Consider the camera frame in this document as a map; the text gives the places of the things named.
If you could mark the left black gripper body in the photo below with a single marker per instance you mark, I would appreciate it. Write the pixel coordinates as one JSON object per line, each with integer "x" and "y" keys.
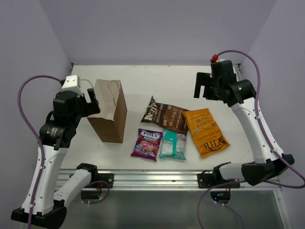
{"x": 84, "y": 109}

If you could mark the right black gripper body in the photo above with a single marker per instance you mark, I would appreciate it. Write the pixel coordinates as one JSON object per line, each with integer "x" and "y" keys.
{"x": 215, "y": 93}

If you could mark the brown paper bag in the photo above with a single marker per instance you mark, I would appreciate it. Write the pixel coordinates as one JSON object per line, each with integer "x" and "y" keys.
{"x": 109, "y": 124}

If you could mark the brown Kettle sea salt chips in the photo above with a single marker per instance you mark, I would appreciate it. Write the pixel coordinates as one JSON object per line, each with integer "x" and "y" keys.
{"x": 167, "y": 116}

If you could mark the orange Kettle chips bag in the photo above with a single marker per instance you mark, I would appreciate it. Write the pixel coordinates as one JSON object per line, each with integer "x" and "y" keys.
{"x": 206, "y": 134}

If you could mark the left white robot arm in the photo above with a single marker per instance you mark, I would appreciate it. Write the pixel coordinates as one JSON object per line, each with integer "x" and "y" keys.
{"x": 45, "y": 206}

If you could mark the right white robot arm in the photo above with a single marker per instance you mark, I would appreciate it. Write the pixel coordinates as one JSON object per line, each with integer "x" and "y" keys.
{"x": 269, "y": 159}

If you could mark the teal candy bag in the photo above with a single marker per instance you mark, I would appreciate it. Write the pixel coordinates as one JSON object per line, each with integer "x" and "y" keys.
{"x": 173, "y": 145}

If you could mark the purple Fox's candy bag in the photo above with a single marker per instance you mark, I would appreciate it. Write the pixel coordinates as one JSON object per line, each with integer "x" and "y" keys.
{"x": 147, "y": 144}

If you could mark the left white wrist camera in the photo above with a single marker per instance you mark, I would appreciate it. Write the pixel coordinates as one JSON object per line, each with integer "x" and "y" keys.
{"x": 72, "y": 83}

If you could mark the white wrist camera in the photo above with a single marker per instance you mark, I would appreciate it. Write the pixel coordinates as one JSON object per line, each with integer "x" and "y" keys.
{"x": 72, "y": 83}
{"x": 215, "y": 58}

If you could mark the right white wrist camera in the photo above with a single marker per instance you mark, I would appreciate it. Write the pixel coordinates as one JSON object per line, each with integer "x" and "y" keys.
{"x": 215, "y": 58}

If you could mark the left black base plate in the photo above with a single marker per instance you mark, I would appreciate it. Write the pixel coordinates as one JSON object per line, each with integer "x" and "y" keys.
{"x": 106, "y": 177}

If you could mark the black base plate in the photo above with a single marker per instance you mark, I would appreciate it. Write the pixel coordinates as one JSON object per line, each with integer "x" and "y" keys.
{"x": 106, "y": 177}
{"x": 208, "y": 179}

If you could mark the aluminium mounting rail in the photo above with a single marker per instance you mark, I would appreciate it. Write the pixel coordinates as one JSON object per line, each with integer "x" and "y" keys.
{"x": 159, "y": 180}

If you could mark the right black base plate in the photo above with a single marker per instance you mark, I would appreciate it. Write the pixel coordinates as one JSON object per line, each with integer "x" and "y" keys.
{"x": 208, "y": 179}

